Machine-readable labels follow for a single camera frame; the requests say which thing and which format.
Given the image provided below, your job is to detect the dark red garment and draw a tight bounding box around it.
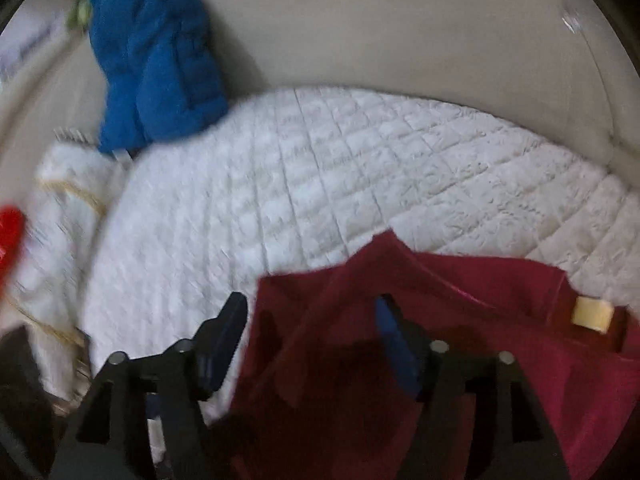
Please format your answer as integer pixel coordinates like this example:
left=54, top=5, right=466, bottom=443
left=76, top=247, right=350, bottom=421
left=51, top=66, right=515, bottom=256
left=230, top=232, right=639, bottom=479

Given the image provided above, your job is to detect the cream embroidered pillow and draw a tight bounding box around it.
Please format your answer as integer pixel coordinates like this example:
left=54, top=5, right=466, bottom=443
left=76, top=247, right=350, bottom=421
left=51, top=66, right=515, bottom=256
left=6, top=141, right=132, bottom=401

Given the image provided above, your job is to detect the red plastic object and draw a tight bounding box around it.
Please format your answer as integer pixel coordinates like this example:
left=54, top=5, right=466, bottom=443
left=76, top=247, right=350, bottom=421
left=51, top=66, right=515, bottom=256
left=0, top=205, right=26, bottom=284

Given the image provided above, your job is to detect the white quilted bedspread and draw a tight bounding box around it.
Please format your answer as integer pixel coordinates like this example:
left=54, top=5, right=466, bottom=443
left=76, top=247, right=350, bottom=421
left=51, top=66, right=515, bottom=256
left=81, top=88, right=639, bottom=366

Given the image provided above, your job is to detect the blue quilted cushion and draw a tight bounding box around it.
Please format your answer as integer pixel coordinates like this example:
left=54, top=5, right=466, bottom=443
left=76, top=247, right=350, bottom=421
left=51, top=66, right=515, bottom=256
left=89, top=0, right=229, bottom=154

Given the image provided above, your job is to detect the beige tufted headboard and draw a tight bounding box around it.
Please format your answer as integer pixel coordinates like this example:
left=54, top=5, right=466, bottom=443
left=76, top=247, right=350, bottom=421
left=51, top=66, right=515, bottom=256
left=0, top=0, right=640, bottom=181

